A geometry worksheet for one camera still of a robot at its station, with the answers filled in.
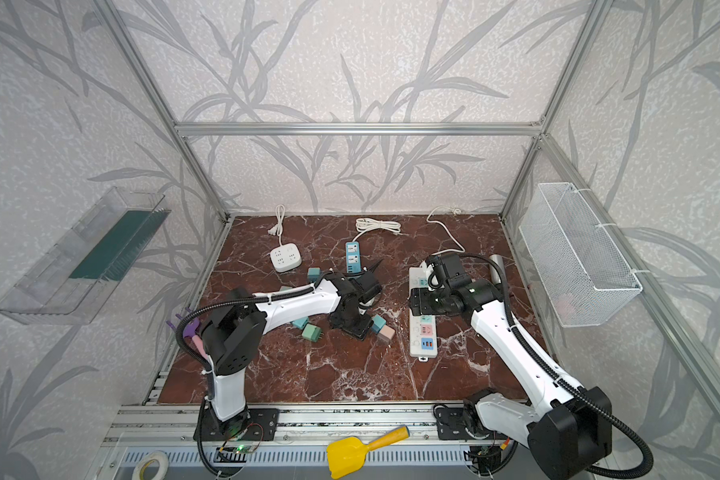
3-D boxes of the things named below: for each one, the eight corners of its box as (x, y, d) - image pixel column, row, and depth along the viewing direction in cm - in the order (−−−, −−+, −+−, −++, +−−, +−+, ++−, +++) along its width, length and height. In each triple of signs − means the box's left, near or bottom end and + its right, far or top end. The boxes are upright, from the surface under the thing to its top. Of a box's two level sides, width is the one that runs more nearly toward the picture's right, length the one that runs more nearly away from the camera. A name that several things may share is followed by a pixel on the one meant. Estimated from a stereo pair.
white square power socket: (277, 274, 105) (274, 269, 103) (271, 256, 111) (268, 250, 108) (305, 264, 108) (303, 258, 105) (298, 246, 113) (296, 240, 111)
